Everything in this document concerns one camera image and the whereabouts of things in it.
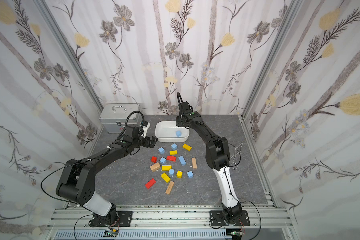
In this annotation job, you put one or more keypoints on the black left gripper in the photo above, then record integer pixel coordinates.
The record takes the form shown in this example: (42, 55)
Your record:
(150, 141)

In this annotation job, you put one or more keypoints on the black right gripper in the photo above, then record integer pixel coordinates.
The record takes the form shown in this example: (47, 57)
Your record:
(181, 120)

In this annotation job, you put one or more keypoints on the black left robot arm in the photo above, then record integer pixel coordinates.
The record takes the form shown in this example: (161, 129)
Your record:
(77, 182)

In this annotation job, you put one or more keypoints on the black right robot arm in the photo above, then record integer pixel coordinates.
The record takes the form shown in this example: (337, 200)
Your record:
(217, 158)

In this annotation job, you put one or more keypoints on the white plastic tub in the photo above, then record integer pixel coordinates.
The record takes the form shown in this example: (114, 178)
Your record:
(165, 132)

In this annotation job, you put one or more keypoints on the red small block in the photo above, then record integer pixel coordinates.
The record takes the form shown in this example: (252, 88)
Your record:
(154, 159)

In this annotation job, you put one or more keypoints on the red rectangular block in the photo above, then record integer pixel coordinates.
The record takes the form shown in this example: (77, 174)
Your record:
(171, 158)

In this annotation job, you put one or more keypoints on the yellow flat block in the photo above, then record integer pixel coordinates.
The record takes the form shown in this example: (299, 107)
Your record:
(166, 167)

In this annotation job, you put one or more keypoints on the yellow rectangular block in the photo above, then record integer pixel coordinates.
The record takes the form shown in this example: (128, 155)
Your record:
(187, 147)

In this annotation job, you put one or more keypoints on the yellow long block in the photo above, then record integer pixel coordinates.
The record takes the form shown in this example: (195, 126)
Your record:
(165, 177)

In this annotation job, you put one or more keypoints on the long light blue block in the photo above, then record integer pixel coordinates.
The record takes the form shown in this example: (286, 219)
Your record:
(182, 160)

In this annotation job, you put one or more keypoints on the yellow cube block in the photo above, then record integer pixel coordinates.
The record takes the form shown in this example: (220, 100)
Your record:
(179, 174)

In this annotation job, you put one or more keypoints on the red long block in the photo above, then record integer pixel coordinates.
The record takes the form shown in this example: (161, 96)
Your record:
(150, 183)

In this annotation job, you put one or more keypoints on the silver first aid case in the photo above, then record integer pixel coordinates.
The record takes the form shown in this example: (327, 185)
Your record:
(113, 116)

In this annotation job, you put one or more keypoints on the natural wood long block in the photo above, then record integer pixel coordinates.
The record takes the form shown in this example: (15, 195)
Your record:
(194, 163)
(170, 187)

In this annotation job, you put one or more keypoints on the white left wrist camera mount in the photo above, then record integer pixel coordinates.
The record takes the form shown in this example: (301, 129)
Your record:
(145, 126)

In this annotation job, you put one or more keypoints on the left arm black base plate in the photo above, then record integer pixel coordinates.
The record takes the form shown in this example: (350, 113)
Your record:
(113, 219)

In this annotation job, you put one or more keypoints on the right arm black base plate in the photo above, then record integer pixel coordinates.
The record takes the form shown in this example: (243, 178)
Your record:
(219, 219)

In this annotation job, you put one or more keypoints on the white vented cable duct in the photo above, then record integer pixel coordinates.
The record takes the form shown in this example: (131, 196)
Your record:
(167, 234)

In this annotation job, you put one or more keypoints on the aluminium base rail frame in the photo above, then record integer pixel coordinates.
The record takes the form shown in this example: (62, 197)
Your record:
(266, 222)

